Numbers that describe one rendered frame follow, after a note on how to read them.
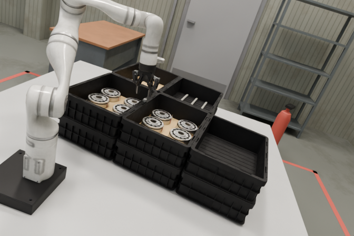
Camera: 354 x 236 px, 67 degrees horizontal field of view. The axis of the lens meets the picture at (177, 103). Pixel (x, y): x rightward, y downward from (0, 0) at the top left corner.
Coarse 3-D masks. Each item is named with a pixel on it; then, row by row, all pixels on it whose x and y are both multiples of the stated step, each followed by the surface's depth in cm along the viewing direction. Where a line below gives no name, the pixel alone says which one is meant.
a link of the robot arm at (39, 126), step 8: (32, 88) 76; (40, 88) 77; (48, 88) 78; (32, 96) 75; (40, 96) 76; (48, 96) 77; (32, 104) 76; (40, 104) 76; (48, 104) 77; (32, 112) 77; (40, 112) 77; (48, 112) 78; (32, 120) 78; (40, 120) 82; (48, 120) 85; (32, 128) 79; (40, 128) 81; (48, 128) 83; (56, 128) 85; (32, 136) 81; (40, 136) 81; (48, 136) 82
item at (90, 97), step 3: (93, 93) 134; (96, 93) 135; (90, 96) 130; (93, 96) 131; (105, 96) 135; (90, 99) 128; (93, 99) 128; (105, 99) 132; (108, 99) 133; (96, 102) 127; (99, 102) 127; (102, 102) 128; (105, 102) 129
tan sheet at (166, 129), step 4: (172, 120) 140; (176, 120) 141; (168, 124) 134; (172, 124) 135; (176, 124) 137; (164, 128) 130; (168, 128) 131; (172, 128) 132; (164, 132) 126; (168, 132) 127
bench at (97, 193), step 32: (0, 96) 137; (0, 128) 115; (256, 128) 196; (0, 160) 99; (64, 160) 109; (96, 160) 115; (64, 192) 94; (96, 192) 99; (128, 192) 103; (160, 192) 108; (288, 192) 134; (0, 224) 78; (32, 224) 80; (64, 224) 83; (96, 224) 87; (128, 224) 90; (160, 224) 94; (192, 224) 98; (224, 224) 103; (256, 224) 107; (288, 224) 113
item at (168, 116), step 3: (153, 111) 135; (156, 111) 136; (165, 111) 139; (153, 114) 132; (156, 114) 133; (168, 114) 138; (156, 117) 131; (159, 117) 131; (162, 117) 132; (165, 117) 133; (168, 117) 134
